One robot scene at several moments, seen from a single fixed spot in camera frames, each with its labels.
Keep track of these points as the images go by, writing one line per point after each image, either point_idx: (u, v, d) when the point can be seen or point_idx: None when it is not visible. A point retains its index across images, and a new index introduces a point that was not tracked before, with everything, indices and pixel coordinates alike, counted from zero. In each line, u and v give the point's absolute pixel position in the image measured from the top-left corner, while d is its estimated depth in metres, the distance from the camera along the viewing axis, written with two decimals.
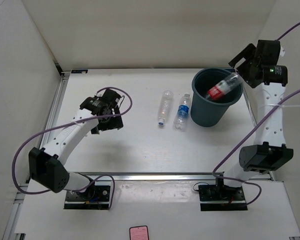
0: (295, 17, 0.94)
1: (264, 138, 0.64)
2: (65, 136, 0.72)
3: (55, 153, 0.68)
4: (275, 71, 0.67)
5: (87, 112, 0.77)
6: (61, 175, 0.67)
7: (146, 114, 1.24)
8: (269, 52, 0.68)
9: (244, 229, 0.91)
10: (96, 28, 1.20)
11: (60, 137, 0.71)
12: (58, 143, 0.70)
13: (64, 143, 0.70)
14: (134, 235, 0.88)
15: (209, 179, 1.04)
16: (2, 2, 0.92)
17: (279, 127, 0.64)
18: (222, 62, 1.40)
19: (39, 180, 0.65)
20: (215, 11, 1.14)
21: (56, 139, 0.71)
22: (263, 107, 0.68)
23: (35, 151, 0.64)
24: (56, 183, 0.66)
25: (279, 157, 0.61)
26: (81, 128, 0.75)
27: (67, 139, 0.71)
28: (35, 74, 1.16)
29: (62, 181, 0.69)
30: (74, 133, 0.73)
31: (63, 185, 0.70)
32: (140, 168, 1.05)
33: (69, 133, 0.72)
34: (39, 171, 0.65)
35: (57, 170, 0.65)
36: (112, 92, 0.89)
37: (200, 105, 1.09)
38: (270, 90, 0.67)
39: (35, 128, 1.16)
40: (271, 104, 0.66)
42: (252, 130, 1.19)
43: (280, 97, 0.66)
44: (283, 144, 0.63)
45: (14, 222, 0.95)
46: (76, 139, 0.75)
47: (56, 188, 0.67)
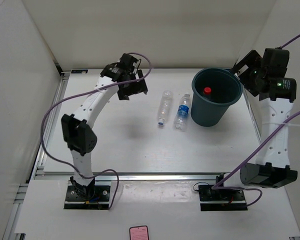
0: (295, 17, 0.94)
1: (268, 159, 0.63)
2: (90, 102, 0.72)
3: (83, 119, 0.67)
4: (283, 85, 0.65)
5: (107, 79, 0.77)
6: (91, 136, 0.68)
7: (146, 114, 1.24)
8: (277, 63, 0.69)
9: (244, 229, 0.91)
10: (96, 28, 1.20)
11: (86, 104, 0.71)
12: (85, 110, 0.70)
13: (91, 109, 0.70)
14: (134, 235, 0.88)
15: (208, 179, 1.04)
16: (2, 2, 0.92)
17: (283, 147, 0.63)
18: (222, 62, 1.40)
19: (72, 142, 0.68)
20: (215, 11, 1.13)
21: (82, 106, 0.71)
22: (268, 125, 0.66)
23: (66, 117, 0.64)
24: (87, 144, 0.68)
25: (282, 178, 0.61)
26: (103, 95, 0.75)
27: (93, 105, 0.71)
28: (35, 74, 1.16)
29: (92, 142, 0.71)
30: (98, 99, 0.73)
31: (92, 146, 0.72)
32: (140, 168, 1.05)
33: (94, 100, 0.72)
34: (71, 135, 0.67)
35: (88, 133, 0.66)
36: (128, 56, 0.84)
37: (201, 105, 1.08)
38: (276, 107, 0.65)
39: (35, 128, 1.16)
40: (276, 122, 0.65)
42: (252, 130, 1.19)
43: (286, 115, 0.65)
44: (286, 165, 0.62)
45: (14, 222, 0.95)
46: (100, 106, 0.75)
47: (87, 149, 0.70)
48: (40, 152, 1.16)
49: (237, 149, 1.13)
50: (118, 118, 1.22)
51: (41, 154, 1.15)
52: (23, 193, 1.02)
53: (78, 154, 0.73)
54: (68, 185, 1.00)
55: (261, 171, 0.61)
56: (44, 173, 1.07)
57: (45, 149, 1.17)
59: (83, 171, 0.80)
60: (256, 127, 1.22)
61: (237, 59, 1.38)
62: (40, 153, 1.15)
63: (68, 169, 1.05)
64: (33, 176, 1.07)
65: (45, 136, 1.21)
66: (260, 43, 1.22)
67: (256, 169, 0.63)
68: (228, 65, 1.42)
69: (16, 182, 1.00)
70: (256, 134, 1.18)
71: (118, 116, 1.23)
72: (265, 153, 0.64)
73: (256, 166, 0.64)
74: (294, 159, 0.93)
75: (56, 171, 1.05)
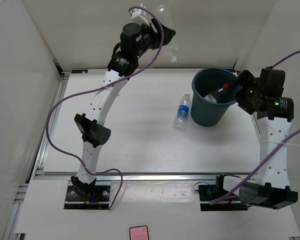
0: (295, 17, 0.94)
1: (267, 179, 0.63)
2: (100, 100, 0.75)
3: (93, 119, 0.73)
4: (281, 105, 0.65)
5: (115, 73, 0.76)
6: (103, 133, 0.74)
7: (146, 114, 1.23)
8: (274, 83, 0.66)
9: (244, 229, 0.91)
10: (96, 28, 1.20)
11: (96, 103, 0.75)
12: (95, 109, 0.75)
13: (100, 108, 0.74)
14: (134, 235, 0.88)
15: (209, 179, 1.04)
16: (2, 3, 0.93)
17: (282, 167, 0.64)
18: (222, 62, 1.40)
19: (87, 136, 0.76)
20: (214, 11, 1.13)
21: (92, 105, 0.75)
22: (266, 144, 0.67)
23: (78, 115, 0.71)
24: (100, 139, 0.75)
25: (283, 200, 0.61)
26: (112, 91, 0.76)
27: (101, 104, 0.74)
28: (35, 74, 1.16)
29: (106, 135, 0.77)
30: (106, 97, 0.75)
31: (106, 138, 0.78)
32: (140, 169, 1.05)
33: (102, 98, 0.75)
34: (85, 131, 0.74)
35: (98, 129, 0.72)
36: (127, 38, 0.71)
37: (201, 106, 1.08)
38: (274, 126, 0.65)
39: (35, 128, 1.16)
40: (275, 142, 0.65)
42: (252, 129, 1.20)
43: (285, 134, 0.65)
44: (286, 186, 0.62)
45: (14, 222, 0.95)
46: (110, 102, 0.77)
47: (101, 141, 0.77)
48: (40, 152, 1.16)
49: (237, 149, 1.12)
50: (119, 118, 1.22)
51: (41, 154, 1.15)
52: (23, 193, 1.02)
53: (90, 146, 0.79)
54: (68, 185, 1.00)
55: (260, 192, 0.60)
56: (44, 173, 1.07)
57: (45, 149, 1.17)
59: (89, 167, 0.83)
60: (256, 127, 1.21)
61: (237, 59, 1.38)
62: (40, 153, 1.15)
63: (68, 169, 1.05)
64: (32, 176, 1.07)
65: (45, 136, 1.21)
66: (260, 43, 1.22)
67: (254, 189, 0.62)
68: (228, 65, 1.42)
69: (16, 182, 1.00)
70: (256, 134, 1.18)
71: (118, 116, 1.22)
72: (265, 173, 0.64)
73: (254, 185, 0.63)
74: (294, 159, 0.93)
75: (56, 172, 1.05)
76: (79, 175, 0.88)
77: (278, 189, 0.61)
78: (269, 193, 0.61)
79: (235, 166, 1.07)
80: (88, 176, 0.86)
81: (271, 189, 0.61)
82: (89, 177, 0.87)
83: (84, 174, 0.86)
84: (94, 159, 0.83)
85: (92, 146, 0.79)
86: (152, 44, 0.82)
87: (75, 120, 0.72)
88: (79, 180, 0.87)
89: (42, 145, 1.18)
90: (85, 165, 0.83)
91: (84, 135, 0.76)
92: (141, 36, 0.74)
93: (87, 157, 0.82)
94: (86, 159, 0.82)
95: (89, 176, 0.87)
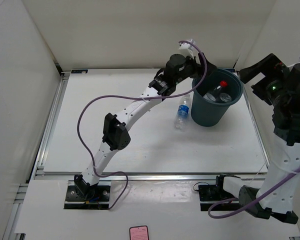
0: (295, 17, 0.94)
1: (269, 204, 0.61)
2: (133, 108, 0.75)
3: (123, 122, 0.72)
4: None
5: (154, 90, 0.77)
6: (124, 139, 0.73)
7: (146, 115, 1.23)
8: None
9: (244, 229, 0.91)
10: (96, 28, 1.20)
11: (129, 108, 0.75)
12: (126, 114, 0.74)
13: (131, 115, 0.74)
14: (133, 235, 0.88)
15: (209, 179, 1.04)
16: (2, 3, 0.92)
17: (289, 194, 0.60)
18: (222, 62, 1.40)
19: (109, 137, 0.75)
20: (214, 11, 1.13)
21: (125, 109, 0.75)
22: (276, 168, 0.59)
23: (110, 115, 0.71)
24: (119, 144, 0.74)
25: (280, 219, 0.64)
26: (146, 105, 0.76)
27: (134, 111, 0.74)
28: (36, 74, 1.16)
29: (125, 143, 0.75)
30: (141, 108, 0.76)
31: (124, 146, 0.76)
32: (140, 168, 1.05)
33: (136, 106, 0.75)
34: (110, 131, 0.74)
35: (125, 134, 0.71)
36: (172, 66, 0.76)
37: (202, 106, 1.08)
38: (292, 153, 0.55)
39: (35, 128, 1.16)
40: (287, 170, 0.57)
42: (252, 129, 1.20)
43: None
44: (287, 211, 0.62)
45: (14, 222, 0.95)
46: (141, 113, 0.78)
47: (119, 147, 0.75)
48: (40, 152, 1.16)
49: (237, 149, 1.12)
50: None
51: (41, 154, 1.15)
52: (23, 193, 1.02)
53: (106, 148, 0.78)
54: (68, 185, 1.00)
55: (260, 216, 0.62)
56: (44, 173, 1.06)
57: (45, 149, 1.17)
59: (98, 168, 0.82)
60: (256, 127, 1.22)
61: (237, 59, 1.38)
62: (40, 153, 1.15)
63: (68, 169, 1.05)
64: (32, 176, 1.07)
65: (45, 135, 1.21)
66: (260, 43, 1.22)
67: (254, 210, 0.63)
68: (228, 65, 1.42)
69: (16, 182, 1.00)
70: (256, 134, 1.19)
71: None
72: (269, 198, 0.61)
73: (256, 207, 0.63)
74: None
75: (56, 172, 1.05)
76: (84, 174, 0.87)
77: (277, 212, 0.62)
78: (268, 216, 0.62)
79: (235, 166, 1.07)
80: (93, 177, 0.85)
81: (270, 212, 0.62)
82: (94, 178, 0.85)
83: (90, 174, 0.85)
84: (106, 162, 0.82)
85: (109, 149, 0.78)
86: (191, 75, 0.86)
87: (105, 118, 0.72)
88: (82, 179, 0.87)
89: (42, 145, 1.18)
90: (95, 166, 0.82)
91: (105, 136, 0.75)
92: (184, 67, 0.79)
93: (100, 158, 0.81)
94: (98, 159, 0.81)
95: (93, 178, 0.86)
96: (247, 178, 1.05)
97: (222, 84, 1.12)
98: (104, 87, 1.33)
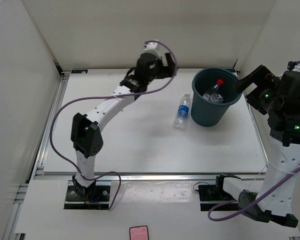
0: (296, 17, 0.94)
1: (269, 206, 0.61)
2: (105, 106, 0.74)
3: (95, 120, 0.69)
4: None
5: (126, 88, 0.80)
6: (97, 140, 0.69)
7: (146, 115, 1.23)
8: (298, 96, 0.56)
9: (243, 229, 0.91)
10: (96, 28, 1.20)
11: (100, 108, 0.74)
12: (98, 113, 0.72)
13: (103, 113, 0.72)
14: (134, 235, 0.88)
15: (209, 179, 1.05)
16: (2, 3, 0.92)
17: (287, 196, 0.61)
18: (222, 62, 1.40)
19: (78, 142, 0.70)
20: (214, 11, 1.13)
21: (97, 109, 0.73)
22: (274, 170, 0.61)
23: (79, 114, 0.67)
24: (91, 148, 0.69)
25: (280, 223, 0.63)
26: (119, 103, 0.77)
27: (106, 110, 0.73)
28: (35, 74, 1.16)
29: (97, 147, 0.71)
30: (112, 106, 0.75)
31: (97, 151, 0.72)
32: (140, 169, 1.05)
33: (108, 105, 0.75)
34: (79, 135, 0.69)
35: (97, 135, 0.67)
36: (142, 65, 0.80)
37: (200, 105, 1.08)
38: (288, 154, 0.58)
39: (35, 128, 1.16)
40: (284, 171, 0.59)
42: (252, 129, 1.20)
43: (298, 163, 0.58)
44: (287, 214, 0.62)
45: (14, 222, 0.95)
46: (113, 112, 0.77)
47: (91, 152, 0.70)
48: (40, 152, 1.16)
49: (237, 149, 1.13)
50: (118, 118, 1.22)
51: (41, 154, 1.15)
52: (23, 193, 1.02)
53: (82, 155, 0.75)
54: (68, 185, 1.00)
55: (259, 219, 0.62)
56: (44, 173, 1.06)
57: (45, 149, 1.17)
59: (85, 173, 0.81)
60: (256, 127, 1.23)
61: (237, 59, 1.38)
62: (40, 153, 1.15)
63: (68, 169, 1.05)
64: (32, 176, 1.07)
65: (45, 135, 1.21)
66: (260, 43, 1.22)
67: (254, 213, 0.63)
68: (228, 65, 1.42)
69: (15, 182, 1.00)
70: (256, 134, 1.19)
71: (118, 116, 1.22)
72: (268, 200, 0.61)
73: (255, 209, 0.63)
74: None
75: (56, 172, 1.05)
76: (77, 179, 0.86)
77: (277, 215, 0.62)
78: (268, 219, 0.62)
79: (235, 166, 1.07)
80: (85, 181, 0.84)
81: (270, 216, 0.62)
82: (86, 182, 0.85)
83: (80, 178, 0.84)
84: (89, 167, 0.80)
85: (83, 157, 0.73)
86: (161, 73, 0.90)
87: (74, 119, 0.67)
88: (78, 183, 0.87)
89: (42, 145, 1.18)
90: (81, 172, 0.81)
91: (74, 142, 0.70)
92: (154, 65, 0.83)
93: (82, 165, 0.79)
94: (81, 167, 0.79)
95: (86, 181, 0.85)
96: (247, 178, 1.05)
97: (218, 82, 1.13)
98: (103, 87, 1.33)
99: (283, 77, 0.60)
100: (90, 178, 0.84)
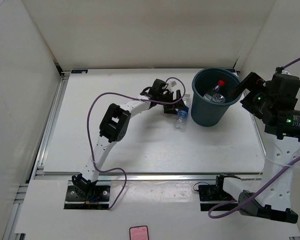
0: (295, 17, 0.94)
1: (268, 201, 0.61)
2: (133, 103, 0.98)
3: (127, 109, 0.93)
4: (293, 122, 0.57)
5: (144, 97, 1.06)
6: (125, 126, 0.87)
7: (147, 115, 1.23)
8: (287, 94, 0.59)
9: (243, 229, 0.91)
10: (96, 28, 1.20)
11: (130, 103, 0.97)
12: (128, 106, 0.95)
13: (132, 107, 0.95)
14: (133, 235, 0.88)
15: (209, 179, 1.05)
16: (2, 3, 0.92)
17: (285, 189, 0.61)
18: (222, 62, 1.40)
19: (107, 128, 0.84)
20: (214, 11, 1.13)
21: (127, 103, 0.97)
22: (271, 164, 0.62)
23: (115, 104, 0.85)
24: (120, 132, 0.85)
25: (282, 220, 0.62)
26: (141, 104, 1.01)
27: (134, 105, 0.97)
28: (36, 74, 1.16)
29: (121, 133, 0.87)
30: (137, 105, 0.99)
31: (120, 138, 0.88)
32: (139, 168, 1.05)
33: (135, 103, 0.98)
34: (109, 121, 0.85)
35: (126, 121, 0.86)
36: (158, 83, 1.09)
37: (200, 105, 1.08)
38: (282, 146, 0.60)
39: (36, 128, 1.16)
40: (281, 164, 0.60)
42: (252, 130, 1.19)
43: (293, 155, 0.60)
44: (286, 208, 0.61)
45: (14, 222, 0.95)
46: (136, 111, 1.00)
47: (117, 137, 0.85)
48: (40, 152, 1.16)
49: (237, 149, 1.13)
50: None
51: (41, 154, 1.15)
52: (23, 193, 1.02)
53: (105, 140, 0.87)
54: (68, 185, 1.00)
55: (259, 214, 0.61)
56: (44, 173, 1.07)
57: (45, 149, 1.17)
59: (98, 162, 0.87)
60: (256, 127, 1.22)
61: (237, 59, 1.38)
62: (40, 153, 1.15)
63: (68, 169, 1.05)
64: (32, 176, 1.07)
65: (45, 136, 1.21)
66: (260, 43, 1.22)
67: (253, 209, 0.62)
68: (227, 65, 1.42)
69: (15, 182, 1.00)
70: (256, 134, 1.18)
71: None
72: (266, 194, 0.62)
73: (254, 205, 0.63)
74: None
75: (56, 171, 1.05)
76: (83, 172, 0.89)
77: (277, 211, 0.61)
78: (269, 215, 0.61)
79: (235, 166, 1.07)
80: (94, 173, 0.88)
81: (271, 211, 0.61)
82: (95, 174, 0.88)
83: (90, 170, 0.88)
84: (104, 157, 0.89)
85: (108, 141, 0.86)
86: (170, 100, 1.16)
87: (109, 107, 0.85)
88: (82, 177, 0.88)
89: (42, 145, 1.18)
90: (94, 160, 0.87)
91: (103, 128, 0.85)
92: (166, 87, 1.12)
93: (99, 152, 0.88)
94: (97, 154, 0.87)
95: (94, 174, 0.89)
96: (247, 178, 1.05)
97: (219, 83, 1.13)
98: (103, 87, 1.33)
99: (273, 78, 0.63)
100: (100, 166, 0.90)
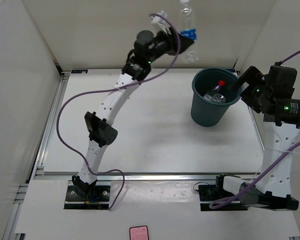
0: (295, 17, 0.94)
1: (268, 187, 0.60)
2: (111, 101, 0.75)
3: (103, 117, 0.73)
4: (291, 109, 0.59)
5: (127, 77, 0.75)
6: (110, 132, 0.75)
7: (145, 115, 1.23)
8: (284, 83, 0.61)
9: (243, 229, 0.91)
10: (95, 28, 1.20)
11: (106, 103, 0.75)
12: (105, 109, 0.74)
13: (111, 109, 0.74)
14: (134, 235, 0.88)
15: (209, 179, 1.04)
16: (2, 3, 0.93)
17: (285, 175, 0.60)
18: (222, 62, 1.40)
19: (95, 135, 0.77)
20: (214, 11, 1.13)
21: (103, 105, 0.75)
22: (270, 151, 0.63)
23: (89, 114, 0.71)
24: (107, 138, 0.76)
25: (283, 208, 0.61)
26: (124, 94, 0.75)
27: (112, 104, 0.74)
28: (35, 74, 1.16)
29: (112, 136, 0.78)
30: (117, 99, 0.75)
31: (112, 138, 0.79)
32: (139, 169, 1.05)
33: (114, 98, 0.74)
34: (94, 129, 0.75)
35: (107, 129, 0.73)
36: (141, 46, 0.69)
37: (200, 105, 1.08)
38: (281, 132, 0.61)
39: (35, 128, 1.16)
40: (280, 150, 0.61)
42: (252, 130, 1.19)
43: (292, 142, 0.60)
44: (287, 195, 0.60)
45: (14, 222, 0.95)
46: (120, 104, 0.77)
47: (107, 141, 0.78)
48: (40, 151, 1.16)
49: (237, 148, 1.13)
50: (118, 117, 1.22)
51: (41, 153, 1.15)
52: (23, 193, 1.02)
53: (95, 144, 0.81)
54: (68, 185, 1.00)
55: (261, 202, 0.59)
56: (44, 173, 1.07)
57: (45, 149, 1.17)
59: (92, 166, 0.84)
60: (256, 127, 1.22)
61: (237, 59, 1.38)
62: (40, 153, 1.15)
63: (68, 169, 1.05)
64: (32, 176, 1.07)
65: (45, 135, 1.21)
66: (260, 43, 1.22)
67: (254, 197, 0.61)
68: (227, 65, 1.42)
69: (15, 182, 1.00)
70: (256, 134, 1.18)
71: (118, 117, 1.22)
72: (266, 181, 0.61)
73: (254, 193, 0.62)
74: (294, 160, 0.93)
75: (56, 172, 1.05)
76: (81, 175, 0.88)
77: (278, 197, 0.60)
78: (270, 201, 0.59)
79: (234, 166, 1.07)
80: (90, 175, 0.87)
81: (272, 198, 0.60)
82: (91, 177, 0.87)
83: (86, 173, 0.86)
84: (99, 157, 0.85)
85: (98, 146, 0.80)
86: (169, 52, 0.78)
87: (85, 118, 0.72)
88: (80, 180, 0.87)
89: (42, 145, 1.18)
90: (89, 165, 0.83)
91: (91, 134, 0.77)
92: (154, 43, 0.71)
93: (92, 156, 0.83)
94: (90, 157, 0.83)
95: (91, 176, 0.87)
96: (247, 178, 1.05)
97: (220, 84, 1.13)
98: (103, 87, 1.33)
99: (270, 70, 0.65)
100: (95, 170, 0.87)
